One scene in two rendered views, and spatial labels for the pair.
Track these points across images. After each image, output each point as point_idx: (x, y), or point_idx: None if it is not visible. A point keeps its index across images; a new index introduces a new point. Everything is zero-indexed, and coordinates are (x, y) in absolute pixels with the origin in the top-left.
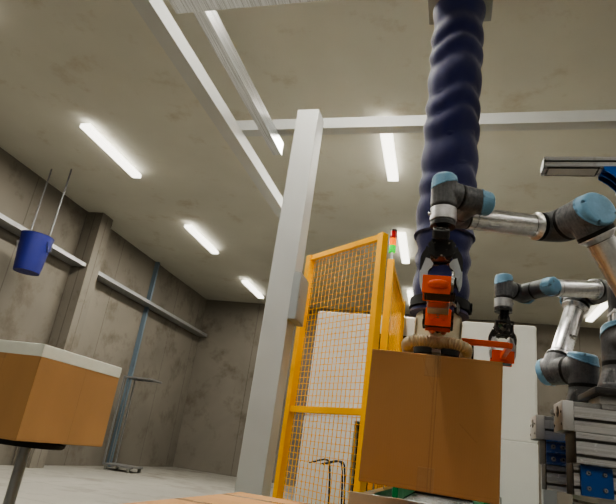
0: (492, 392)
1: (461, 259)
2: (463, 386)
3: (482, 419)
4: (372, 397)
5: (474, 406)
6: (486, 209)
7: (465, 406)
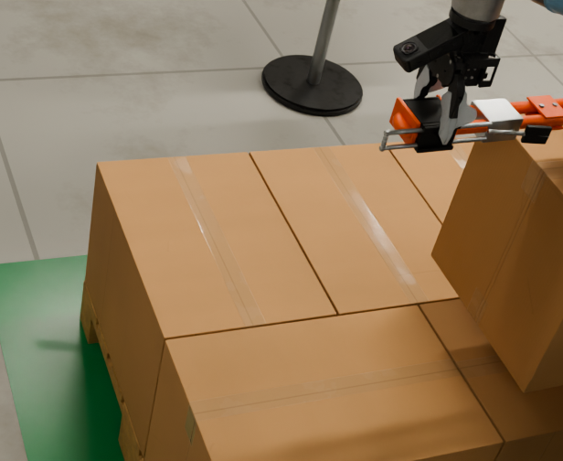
0: None
1: (454, 99)
2: (550, 236)
3: (549, 293)
4: (468, 172)
5: (549, 271)
6: (557, 12)
7: (541, 262)
